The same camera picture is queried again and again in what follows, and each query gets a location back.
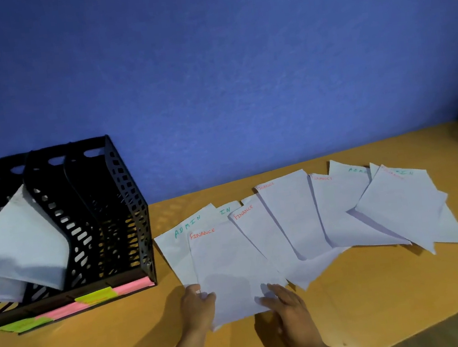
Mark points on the person's right hand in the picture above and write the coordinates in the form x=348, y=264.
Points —
x=291, y=321

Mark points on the person's left hand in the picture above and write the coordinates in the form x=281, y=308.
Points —
x=196, y=312

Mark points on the person's right thumb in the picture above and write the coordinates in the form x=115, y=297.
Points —
x=266, y=301

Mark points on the person's left thumb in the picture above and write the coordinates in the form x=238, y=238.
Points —
x=209, y=299

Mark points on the white sheet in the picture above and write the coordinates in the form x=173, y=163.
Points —
x=231, y=262

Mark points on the pink sticky label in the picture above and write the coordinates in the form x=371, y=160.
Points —
x=64, y=311
x=136, y=284

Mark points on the spread of white papers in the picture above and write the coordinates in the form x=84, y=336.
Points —
x=301, y=220

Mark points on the green sticky label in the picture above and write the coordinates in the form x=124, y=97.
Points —
x=25, y=325
x=96, y=296

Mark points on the black mesh file organizer rack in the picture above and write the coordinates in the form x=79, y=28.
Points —
x=109, y=219

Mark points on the white paper stack, large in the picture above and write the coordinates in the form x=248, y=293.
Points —
x=21, y=242

